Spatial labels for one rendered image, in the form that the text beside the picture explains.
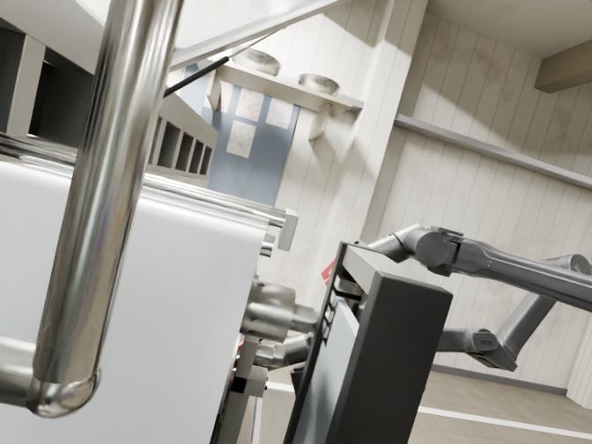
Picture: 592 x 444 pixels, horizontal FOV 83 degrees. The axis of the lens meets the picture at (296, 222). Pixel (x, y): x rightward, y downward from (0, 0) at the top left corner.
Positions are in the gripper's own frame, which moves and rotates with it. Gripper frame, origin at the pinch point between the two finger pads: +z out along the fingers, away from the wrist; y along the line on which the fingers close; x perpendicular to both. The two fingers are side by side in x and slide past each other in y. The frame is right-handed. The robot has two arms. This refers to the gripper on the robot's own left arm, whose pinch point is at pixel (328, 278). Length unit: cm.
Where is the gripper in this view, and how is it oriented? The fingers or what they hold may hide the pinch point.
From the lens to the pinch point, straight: 64.9
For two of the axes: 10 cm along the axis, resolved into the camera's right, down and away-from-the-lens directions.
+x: -4.2, -9.0, -1.2
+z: -9.1, 4.2, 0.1
